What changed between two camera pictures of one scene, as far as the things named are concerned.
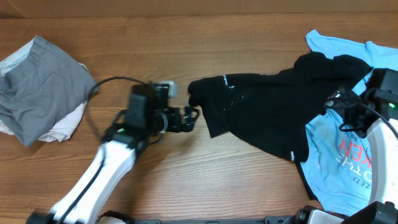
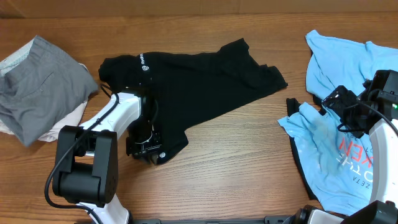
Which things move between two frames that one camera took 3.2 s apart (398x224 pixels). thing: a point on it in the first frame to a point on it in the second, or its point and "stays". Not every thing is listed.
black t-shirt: x=271 y=111 to x=185 y=86
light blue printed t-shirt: x=338 y=163 stays
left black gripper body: x=170 y=124 to x=143 y=142
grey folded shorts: x=41 y=89 stays
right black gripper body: x=351 y=119 stays
